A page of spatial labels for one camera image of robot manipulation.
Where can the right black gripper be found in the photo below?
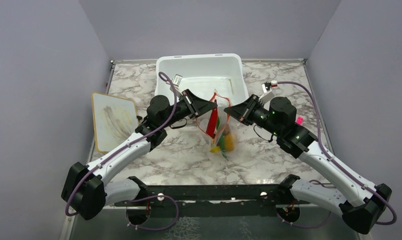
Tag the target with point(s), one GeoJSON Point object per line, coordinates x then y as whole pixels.
{"type": "Point", "coordinates": [243, 111]}

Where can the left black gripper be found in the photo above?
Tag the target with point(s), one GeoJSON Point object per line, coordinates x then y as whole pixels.
{"type": "Point", "coordinates": [199, 106]}

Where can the red chili pepper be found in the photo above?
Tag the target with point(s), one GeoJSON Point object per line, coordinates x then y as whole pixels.
{"type": "Point", "coordinates": [212, 123]}

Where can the clear zip top bag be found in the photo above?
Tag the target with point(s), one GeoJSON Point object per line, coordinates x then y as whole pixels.
{"type": "Point", "coordinates": [228, 124]}

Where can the orange citrus fruit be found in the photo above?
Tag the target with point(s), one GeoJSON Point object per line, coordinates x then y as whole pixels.
{"type": "Point", "coordinates": [229, 142]}

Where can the white plastic bin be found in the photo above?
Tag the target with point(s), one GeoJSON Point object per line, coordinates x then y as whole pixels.
{"type": "Point", "coordinates": [204, 74]}

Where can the green chili pepper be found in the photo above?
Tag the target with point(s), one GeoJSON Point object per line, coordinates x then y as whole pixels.
{"type": "Point", "coordinates": [220, 141]}

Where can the yellow banana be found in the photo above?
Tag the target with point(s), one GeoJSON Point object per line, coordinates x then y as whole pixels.
{"type": "Point", "coordinates": [215, 149]}

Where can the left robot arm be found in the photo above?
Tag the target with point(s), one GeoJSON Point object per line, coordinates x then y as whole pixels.
{"type": "Point", "coordinates": [84, 190]}

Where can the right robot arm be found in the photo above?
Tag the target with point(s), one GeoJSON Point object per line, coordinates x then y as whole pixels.
{"type": "Point", "coordinates": [357, 201]}

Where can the white cutting board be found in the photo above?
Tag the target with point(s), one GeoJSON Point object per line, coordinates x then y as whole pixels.
{"type": "Point", "coordinates": [114, 120]}

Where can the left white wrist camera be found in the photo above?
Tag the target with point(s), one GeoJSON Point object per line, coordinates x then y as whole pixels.
{"type": "Point", "coordinates": [174, 86]}

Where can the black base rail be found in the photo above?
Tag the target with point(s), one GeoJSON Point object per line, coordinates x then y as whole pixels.
{"type": "Point", "coordinates": [211, 201]}

